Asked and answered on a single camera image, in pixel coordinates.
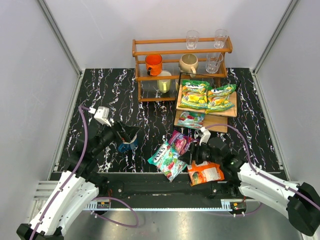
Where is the blue mug cream inside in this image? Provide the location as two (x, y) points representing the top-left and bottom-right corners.
(118, 134), (138, 153)

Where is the teal mint candy bag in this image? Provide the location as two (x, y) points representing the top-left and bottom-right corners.
(177, 111), (205, 130)
(147, 141), (187, 182)

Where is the green yellow candy bag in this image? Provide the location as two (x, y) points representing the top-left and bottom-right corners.
(178, 79), (210, 110)

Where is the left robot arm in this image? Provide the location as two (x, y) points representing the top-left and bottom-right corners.
(16, 121), (140, 240)

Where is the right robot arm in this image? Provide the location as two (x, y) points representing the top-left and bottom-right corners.
(180, 137), (320, 237)

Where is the two-tier wooden shelf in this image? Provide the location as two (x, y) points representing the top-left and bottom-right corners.
(174, 73), (238, 133)

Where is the orange fruit candy bag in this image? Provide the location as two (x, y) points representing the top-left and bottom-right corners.
(187, 161), (225, 187)

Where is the purple berry candy bag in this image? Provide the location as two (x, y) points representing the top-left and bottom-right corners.
(168, 130), (197, 156)

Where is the orange wooden shelf rack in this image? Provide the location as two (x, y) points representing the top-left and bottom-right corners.
(132, 37), (233, 102)

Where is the clear glass middle shelf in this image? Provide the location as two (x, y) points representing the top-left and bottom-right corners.
(205, 52), (224, 74)

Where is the pale yellow mug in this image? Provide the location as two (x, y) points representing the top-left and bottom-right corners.
(157, 70), (172, 93)

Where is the orange mug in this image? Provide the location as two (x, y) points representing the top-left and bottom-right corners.
(145, 54), (163, 77)

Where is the beige mug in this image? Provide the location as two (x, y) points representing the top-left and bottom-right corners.
(178, 53), (199, 74)

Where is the clear glass top right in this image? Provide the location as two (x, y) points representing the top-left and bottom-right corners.
(214, 29), (229, 49)

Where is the clear glass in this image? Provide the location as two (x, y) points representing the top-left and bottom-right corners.
(214, 29), (229, 49)
(186, 30), (199, 50)

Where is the clear glass top left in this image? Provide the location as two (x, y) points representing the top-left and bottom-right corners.
(186, 30), (199, 50)

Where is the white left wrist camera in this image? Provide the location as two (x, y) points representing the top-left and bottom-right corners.
(88, 106), (112, 127)

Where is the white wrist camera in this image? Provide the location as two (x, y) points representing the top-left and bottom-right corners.
(88, 106), (112, 127)
(196, 126), (211, 146)

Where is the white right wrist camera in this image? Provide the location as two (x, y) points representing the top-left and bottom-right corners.
(196, 126), (211, 146)

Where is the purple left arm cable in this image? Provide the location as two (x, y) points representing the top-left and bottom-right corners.
(28, 105), (140, 240)

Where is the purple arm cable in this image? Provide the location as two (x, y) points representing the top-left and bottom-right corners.
(204, 123), (320, 217)
(28, 105), (140, 240)

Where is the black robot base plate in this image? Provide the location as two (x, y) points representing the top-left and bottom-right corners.
(85, 172), (245, 200)

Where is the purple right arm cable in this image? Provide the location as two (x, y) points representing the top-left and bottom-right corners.
(204, 123), (320, 217)

